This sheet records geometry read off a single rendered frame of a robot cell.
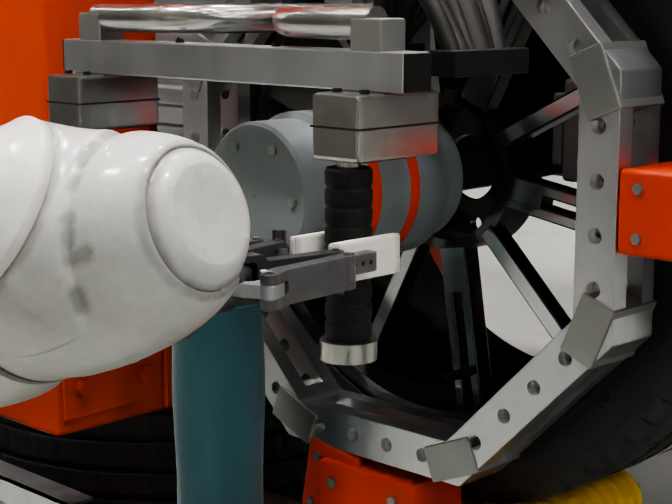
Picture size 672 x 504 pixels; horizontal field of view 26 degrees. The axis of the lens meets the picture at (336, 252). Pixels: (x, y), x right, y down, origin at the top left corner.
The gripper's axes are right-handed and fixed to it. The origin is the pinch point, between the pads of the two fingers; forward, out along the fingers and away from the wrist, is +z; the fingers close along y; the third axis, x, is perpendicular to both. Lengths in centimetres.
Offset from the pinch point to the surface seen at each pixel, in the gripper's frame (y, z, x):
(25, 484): -81, 24, -44
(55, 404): -60, 15, -27
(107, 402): -59, 21, -28
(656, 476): -85, 183, -83
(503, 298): -220, 304, -83
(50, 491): -76, 25, -44
